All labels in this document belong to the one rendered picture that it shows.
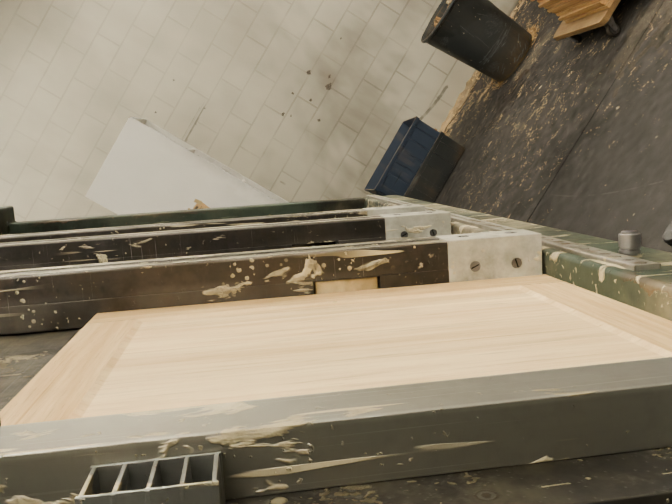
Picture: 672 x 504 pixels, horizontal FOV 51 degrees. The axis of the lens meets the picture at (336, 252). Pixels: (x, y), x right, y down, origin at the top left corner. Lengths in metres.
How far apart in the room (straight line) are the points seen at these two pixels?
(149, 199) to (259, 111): 1.68
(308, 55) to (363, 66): 0.46
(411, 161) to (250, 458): 4.71
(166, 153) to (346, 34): 2.13
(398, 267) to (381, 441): 0.50
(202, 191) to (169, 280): 3.76
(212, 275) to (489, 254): 0.35
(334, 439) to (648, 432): 0.19
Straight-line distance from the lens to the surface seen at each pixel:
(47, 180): 6.26
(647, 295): 0.75
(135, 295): 0.89
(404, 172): 5.07
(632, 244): 0.88
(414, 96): 6.15
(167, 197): 4.66
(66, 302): 0.91
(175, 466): 0.41
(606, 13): 3.95
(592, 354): 0.61
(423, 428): 0.42
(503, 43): 5.20
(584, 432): 0.46
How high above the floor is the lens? 1.29
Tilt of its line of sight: 10 degrees down
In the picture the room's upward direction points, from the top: 60 degrees counter-clockwise
